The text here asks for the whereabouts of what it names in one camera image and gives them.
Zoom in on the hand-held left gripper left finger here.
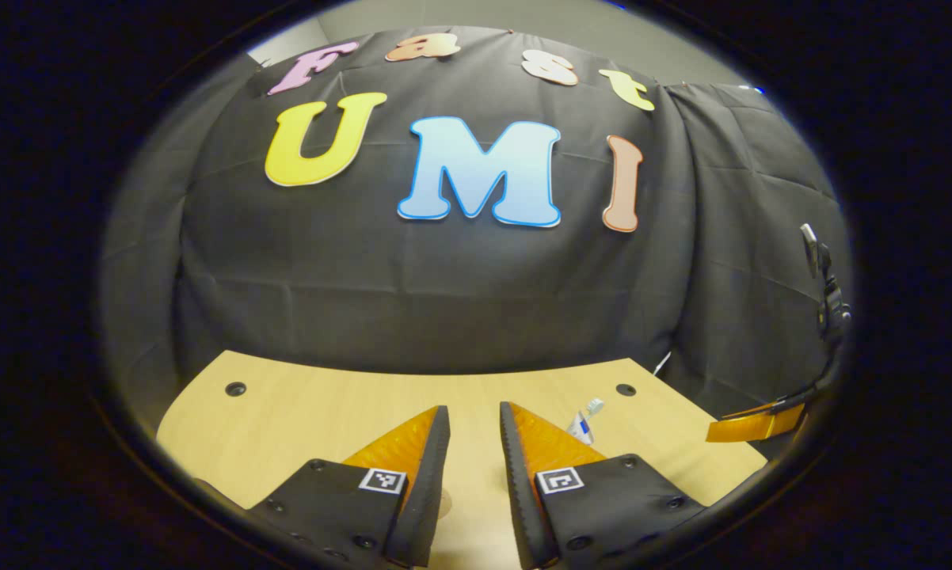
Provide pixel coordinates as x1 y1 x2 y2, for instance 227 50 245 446
246 405 451 570

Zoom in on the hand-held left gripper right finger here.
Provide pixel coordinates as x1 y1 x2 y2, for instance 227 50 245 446
499 401 707 570

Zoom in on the wooden desktop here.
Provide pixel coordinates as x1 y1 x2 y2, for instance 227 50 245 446
157 350 770 570

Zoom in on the black backdrop cloth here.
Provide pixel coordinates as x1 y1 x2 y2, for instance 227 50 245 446
100 26 853 444

